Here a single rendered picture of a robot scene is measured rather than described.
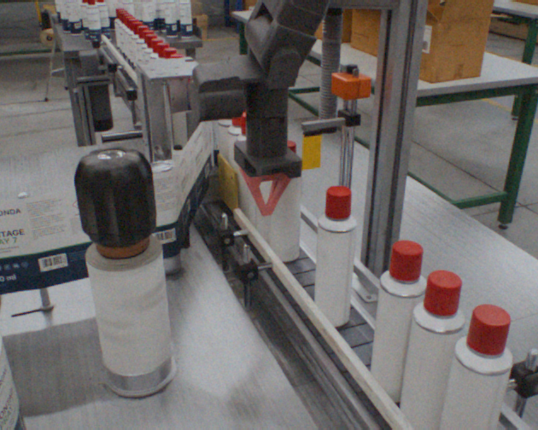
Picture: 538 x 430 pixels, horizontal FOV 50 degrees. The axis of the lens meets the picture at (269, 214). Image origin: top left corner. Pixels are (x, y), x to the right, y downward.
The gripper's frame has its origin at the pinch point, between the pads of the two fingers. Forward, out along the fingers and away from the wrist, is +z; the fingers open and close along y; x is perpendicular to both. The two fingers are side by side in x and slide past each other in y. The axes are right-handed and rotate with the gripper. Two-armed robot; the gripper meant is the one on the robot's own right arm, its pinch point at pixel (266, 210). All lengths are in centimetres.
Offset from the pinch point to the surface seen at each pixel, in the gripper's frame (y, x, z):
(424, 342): 33.2, 3.9, 0.0
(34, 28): -755, -23, 87
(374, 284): 15.1, 9.5, 5.8
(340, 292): 12.8, 5.7, 7.6
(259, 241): -8.7, 2.0, 10.3
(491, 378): 40.7, 5.5, -1.1
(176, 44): -197, 33, 13
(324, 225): 11.1, 3.6, -2.2
